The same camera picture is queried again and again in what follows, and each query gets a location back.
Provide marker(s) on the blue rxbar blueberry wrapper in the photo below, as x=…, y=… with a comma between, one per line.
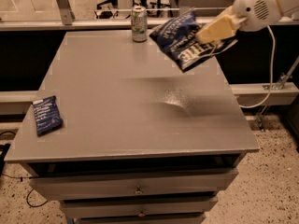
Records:
x=47, y=115

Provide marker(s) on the bottom grey drawer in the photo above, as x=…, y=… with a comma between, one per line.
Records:
x=159, y=219

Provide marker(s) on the top grey drawer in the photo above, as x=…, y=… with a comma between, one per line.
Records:
x=133, y=184

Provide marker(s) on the grey drawer cabinet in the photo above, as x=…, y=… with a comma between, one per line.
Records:
x=126, y=108

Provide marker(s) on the blue kettle chip bag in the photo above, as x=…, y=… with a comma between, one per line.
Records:
x=176, y=39

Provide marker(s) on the grey metal railing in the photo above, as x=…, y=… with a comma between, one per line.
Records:
x=92, y=14

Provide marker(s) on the middle grey drawer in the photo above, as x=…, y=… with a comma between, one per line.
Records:
x=140, y=207

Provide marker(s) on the grey drawer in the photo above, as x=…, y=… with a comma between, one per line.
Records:
x=140, y=207
x=159, y=219
x=133, y=184

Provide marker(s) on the green white soda can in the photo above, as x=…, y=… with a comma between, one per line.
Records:
x=139, y=24

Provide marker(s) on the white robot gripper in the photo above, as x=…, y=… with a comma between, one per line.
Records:
x=253, y=11

